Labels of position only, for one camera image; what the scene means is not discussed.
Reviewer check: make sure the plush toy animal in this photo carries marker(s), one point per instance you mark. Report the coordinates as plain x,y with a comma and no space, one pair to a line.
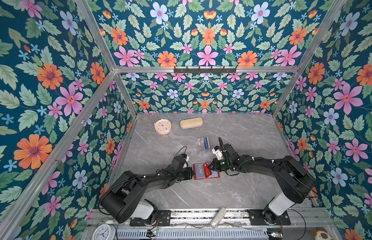
321,234

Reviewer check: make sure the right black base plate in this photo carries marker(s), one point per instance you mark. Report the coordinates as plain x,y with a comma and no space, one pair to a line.
258,217

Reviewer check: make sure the pink round clock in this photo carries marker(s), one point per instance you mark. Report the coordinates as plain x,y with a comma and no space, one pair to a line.
163,126

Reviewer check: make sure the black hook rail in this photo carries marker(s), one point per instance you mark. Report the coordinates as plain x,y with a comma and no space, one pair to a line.
202,70

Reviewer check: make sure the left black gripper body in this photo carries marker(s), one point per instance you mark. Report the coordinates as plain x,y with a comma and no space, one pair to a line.
184,174

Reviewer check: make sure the white alarm clock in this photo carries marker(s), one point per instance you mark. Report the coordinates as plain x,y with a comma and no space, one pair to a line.
104,232

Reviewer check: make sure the blue credit card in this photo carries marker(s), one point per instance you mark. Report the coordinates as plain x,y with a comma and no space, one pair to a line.
206,143

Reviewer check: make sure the red card holder wallet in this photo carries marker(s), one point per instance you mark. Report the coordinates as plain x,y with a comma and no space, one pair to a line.
199,173

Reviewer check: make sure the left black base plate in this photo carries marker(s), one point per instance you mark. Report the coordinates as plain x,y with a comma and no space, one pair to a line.
163,217

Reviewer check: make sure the white perforated cable duct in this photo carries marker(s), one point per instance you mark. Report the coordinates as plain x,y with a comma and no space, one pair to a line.
191,234

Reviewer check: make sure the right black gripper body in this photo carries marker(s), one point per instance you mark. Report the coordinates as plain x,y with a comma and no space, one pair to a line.
221,165

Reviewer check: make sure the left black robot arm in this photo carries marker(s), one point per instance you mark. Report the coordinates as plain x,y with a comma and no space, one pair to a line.
124,199

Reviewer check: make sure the white remote control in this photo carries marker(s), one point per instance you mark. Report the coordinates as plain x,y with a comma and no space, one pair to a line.
218,217

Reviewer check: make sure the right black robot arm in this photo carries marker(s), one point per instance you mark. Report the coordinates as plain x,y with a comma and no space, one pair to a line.
294,180

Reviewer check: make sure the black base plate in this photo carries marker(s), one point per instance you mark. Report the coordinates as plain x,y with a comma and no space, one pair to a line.
258,217
163,217

